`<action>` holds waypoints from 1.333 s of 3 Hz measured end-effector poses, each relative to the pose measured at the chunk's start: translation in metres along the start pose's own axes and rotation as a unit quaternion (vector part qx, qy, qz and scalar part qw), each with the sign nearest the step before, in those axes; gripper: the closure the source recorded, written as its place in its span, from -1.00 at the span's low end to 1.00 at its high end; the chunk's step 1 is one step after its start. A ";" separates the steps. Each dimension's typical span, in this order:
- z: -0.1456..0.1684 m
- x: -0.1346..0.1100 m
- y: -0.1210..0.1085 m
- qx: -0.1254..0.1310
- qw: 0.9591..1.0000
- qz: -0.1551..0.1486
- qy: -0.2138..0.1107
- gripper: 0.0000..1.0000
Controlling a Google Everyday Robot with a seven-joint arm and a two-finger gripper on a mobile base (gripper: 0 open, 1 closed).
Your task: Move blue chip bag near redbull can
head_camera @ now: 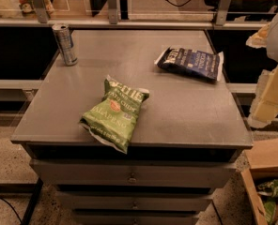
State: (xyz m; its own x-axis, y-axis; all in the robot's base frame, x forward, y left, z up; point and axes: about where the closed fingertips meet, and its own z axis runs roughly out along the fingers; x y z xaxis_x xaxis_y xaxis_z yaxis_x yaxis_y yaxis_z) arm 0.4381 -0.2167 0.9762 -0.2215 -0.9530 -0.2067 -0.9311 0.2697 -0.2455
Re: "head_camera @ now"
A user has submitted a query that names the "green bag in box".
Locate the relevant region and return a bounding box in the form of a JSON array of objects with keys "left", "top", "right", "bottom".
[{"left": 256, "top": 179, "right": 278, "bottom": 225}]

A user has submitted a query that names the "metal shelf rail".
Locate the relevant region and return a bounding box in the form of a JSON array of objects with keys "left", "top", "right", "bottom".
[{"left": 0, "top": 0, "right": 271, "bottom": 30}]

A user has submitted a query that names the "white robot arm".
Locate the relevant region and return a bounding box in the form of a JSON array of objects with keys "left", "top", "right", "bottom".
[{"left": 246, "top": 13, "right": 278, "bottom": 128}]

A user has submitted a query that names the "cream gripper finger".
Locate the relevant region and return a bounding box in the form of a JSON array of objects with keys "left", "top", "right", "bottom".
[
  {"left": 248, "top": 65, "right": 278, "bottom": 128},
  {"left": 246, "top": 23, "right": 270, "bottom": 49}
]

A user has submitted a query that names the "black floor cable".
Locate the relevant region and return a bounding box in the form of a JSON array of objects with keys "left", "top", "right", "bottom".
[{"left": 0, "top": 190, "right": 23, "bottom": 225}]

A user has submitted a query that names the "green jalapeno chip bag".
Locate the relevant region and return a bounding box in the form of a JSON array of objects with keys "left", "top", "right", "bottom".
[{"left": 80, "top": 76, "right": 149, "bottom": 154}]

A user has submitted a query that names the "silver redbull can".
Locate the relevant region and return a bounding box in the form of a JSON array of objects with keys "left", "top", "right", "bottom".
[{"left": 52, "top": 23, "right": 77, "bottom": 66}]

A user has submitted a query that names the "cardboard box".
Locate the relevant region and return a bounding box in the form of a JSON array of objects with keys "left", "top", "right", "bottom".
[{"left": 241, "top": 139, "right": 278, "bottom": 225}]

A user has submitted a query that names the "blue chip bag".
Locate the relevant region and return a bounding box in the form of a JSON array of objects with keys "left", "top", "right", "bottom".
[{"left": 154, "top": 47, "right": 224, "bottom": 82}]

